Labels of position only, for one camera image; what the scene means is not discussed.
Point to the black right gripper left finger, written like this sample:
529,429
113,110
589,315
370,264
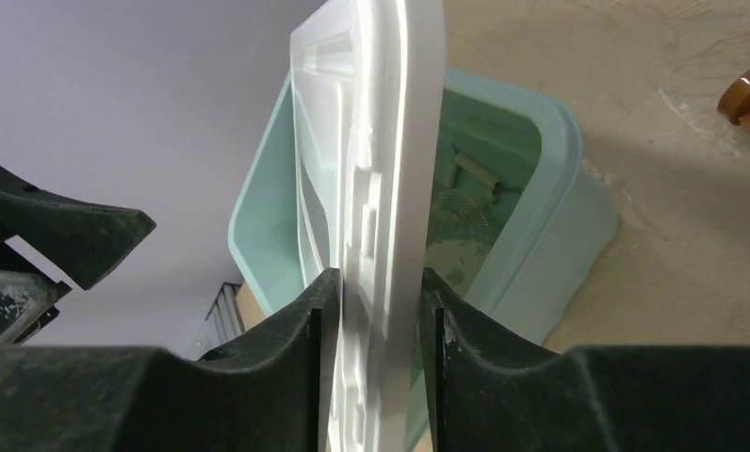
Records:
269,389

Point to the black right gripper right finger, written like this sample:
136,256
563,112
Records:
488,389

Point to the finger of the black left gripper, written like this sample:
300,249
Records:
27,304
87,241

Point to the clay pipe triangle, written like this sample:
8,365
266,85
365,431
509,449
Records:
493,184

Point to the white plastic tray lid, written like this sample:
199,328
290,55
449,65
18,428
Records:
367,81

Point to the teal plastic tub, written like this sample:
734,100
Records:
551,233

